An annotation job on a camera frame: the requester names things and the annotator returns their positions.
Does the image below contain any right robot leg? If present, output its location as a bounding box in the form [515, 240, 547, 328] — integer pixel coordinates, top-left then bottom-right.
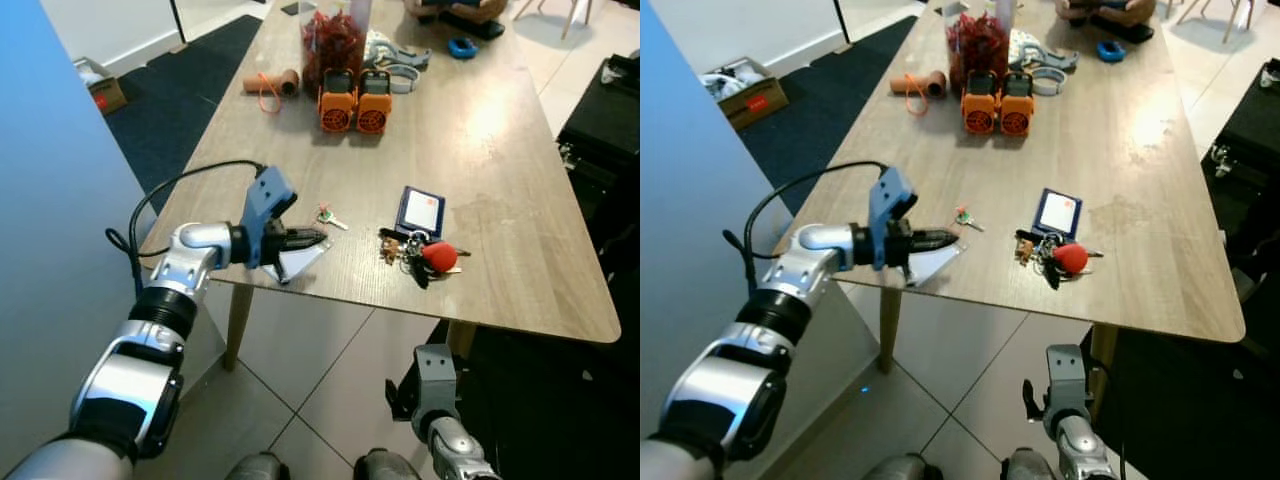
[354, 449, 423, 480]
[1000, 447, 1061, 480]

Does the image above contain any robot leg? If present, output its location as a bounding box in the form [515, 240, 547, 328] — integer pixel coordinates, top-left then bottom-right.
[225, 452, 293, 480]
[1000, 447, 1061, 480]
[354, 449, 423, 480]
[865, 453, 931, 480]

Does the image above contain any wooden table leg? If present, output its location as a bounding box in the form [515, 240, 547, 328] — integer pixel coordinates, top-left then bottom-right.
[445, 320, 479, 361]
[878, 285, 906, 376]
[222, 283, 256, 373]
[1088, 322, 1121, 421]

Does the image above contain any blue card holder white card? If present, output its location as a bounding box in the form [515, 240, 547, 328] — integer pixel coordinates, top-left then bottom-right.
[1031, 187, 1084, 239]
[395, 186, 447, 239]

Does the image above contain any orange black device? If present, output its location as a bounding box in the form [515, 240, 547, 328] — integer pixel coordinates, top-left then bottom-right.
[357, 68, 394, 136]
[1000, 68, 1037, 138]
[318, 68, 358, 135]
[962, 68, 1001, 136]

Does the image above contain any key bunch with red ball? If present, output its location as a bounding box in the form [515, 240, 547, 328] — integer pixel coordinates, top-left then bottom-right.
[378, 228, 471, 291]
[1014, 228, 1105, 291]

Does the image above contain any brown cardboard tube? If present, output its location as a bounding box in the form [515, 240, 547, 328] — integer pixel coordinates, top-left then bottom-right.
[890, 68, 948, 99]
[243, 68, 301, 98]

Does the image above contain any left robot leg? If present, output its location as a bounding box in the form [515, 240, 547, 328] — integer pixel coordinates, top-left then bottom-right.
[225, 452, 293, 480]
[865, 453, 931, 480]

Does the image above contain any dark blue rug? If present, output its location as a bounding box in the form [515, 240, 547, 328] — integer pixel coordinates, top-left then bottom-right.
[105, 14, 263, 211]
[738, 15, 919, 216]

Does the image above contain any clear jar of red items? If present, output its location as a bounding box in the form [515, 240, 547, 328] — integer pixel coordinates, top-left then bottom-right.
[300, 8, 366, 96]
[945, 10, 1011, 96]

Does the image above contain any open cardboard box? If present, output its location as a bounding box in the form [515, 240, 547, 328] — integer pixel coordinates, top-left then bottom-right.
[702, 58, 789, 131]
[72, 57, 129, 117]

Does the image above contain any wooden table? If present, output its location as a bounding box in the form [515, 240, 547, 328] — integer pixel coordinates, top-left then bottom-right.
[140, 0, 623, 346]
[775, 0, 1247, 346]

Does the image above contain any grey white hand tool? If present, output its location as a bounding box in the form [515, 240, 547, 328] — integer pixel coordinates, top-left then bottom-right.
[1008, 30, 1079, 73]
[363, 30, 433, 73]

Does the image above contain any seated person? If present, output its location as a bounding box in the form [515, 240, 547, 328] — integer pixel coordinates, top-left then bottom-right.
[1052, 0, 1159, 43]
[403, 0, 509, 41]

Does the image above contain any black furniture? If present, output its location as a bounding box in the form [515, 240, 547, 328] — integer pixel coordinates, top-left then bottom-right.
[430, 52, 641, 480]
[1090, 58, 1280, 480]

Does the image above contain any wooden chair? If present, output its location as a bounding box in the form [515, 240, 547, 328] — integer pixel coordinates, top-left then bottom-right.
[512, 0, 591, 41]
[1165, 0, 1261, 43]

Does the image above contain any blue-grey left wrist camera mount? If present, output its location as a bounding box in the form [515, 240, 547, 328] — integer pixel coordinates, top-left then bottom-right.
[866, 165, 919, 271]
[240, 165, 299, 269]

